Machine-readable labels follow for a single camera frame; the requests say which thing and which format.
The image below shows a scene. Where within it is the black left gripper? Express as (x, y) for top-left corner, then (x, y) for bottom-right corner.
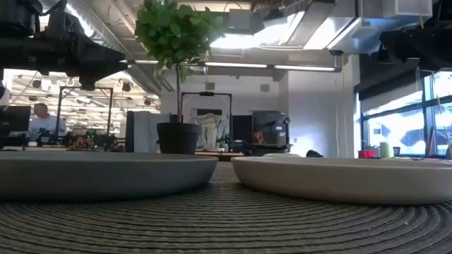
(0, 10), (127, 91)

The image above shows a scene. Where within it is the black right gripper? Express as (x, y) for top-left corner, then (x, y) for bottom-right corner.
(379, 24), (452, 71)

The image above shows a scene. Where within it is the green leafy plant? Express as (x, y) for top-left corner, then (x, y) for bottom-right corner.
(133, 0), (227, 123)

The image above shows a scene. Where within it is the grey partition panel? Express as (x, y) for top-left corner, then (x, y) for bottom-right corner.
(124, 110), (171, 153)

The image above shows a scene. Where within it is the person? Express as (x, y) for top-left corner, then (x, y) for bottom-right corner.
(28, 102), (67, 143)

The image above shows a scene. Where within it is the black computer monitor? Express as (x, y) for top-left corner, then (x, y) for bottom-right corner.
(0, 105), (32, 138)

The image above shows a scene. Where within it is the light green cup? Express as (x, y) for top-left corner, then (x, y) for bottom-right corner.
(379, 141), (393, 159)

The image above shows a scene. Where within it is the dark grey plate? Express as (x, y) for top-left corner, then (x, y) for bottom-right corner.
(0, 150), (219, 202)

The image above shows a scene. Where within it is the light beige plate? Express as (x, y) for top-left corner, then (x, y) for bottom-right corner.
(231, 156), (452, 205)

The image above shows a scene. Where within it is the long ceiling light strip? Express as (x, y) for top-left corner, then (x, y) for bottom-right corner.
(203, 61), (337, 73)

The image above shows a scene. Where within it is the black equipment cabinet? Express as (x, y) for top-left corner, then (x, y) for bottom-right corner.
(251, 110), (291, 148)

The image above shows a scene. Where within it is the round grey woven placemat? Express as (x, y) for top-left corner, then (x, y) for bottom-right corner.
(0, 161), (452, 254)

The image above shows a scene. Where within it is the tall black metal frame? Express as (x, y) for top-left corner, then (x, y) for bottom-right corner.
(55, 85), (114, 144)

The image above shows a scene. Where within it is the black metal frame with camera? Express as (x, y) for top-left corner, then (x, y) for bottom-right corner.
(180, 91), (233, 144)

